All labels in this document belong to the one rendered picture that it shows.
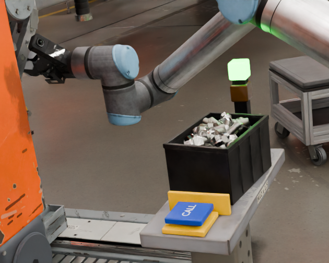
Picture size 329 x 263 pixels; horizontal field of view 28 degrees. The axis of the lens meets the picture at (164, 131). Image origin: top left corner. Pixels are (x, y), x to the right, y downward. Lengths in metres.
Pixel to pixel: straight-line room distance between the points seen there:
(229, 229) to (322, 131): 1.39
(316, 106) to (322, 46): 1.62
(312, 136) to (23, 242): 1.39
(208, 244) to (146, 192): 1.33
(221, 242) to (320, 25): 0.45
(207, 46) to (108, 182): 1.09
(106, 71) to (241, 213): 0.68
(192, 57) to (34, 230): 0.60
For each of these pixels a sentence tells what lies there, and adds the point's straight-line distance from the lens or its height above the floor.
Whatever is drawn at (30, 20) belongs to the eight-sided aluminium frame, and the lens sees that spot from 1.88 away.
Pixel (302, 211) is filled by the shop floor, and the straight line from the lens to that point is 2.21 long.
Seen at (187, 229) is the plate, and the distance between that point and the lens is 1.16.
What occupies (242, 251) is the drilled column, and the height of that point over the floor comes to 0.33.
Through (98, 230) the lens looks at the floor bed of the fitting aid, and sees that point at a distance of 2.06.
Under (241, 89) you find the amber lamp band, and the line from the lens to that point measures 1.44.
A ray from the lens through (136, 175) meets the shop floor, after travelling 2.64.
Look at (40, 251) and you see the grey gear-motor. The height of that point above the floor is 0.34.
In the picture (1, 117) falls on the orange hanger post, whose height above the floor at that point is 0.72.
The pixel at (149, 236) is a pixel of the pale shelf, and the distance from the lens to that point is 1.18.
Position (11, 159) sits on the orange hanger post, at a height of 0.64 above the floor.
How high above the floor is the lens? 0.99
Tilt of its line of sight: 19 degrees down
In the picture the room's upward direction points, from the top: 7 degrees counter-clockwise
